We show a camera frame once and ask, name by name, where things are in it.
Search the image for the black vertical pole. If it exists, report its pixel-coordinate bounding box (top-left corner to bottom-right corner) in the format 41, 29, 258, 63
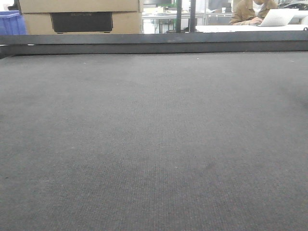
189, 0, 196, 32
176, 0, 182, 33

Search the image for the person in tan jacket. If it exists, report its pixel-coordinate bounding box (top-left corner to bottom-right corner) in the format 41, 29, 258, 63
229, 0, 278, 26

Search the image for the white open laptop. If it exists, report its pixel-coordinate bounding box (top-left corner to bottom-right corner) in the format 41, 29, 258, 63
251, 9, 298, 27

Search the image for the white background desk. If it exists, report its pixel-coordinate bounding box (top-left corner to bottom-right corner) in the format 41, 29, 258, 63
196, 25, 308, 33

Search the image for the upper cardboard box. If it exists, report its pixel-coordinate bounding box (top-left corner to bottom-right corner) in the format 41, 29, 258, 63
19, 0, 143, 13

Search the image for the blue plastic crate background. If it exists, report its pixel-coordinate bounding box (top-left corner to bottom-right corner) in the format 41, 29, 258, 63
0, 11, 27, 35

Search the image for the dark grey table rail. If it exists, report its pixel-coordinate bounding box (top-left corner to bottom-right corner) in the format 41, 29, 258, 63
0, 29, 308, 58

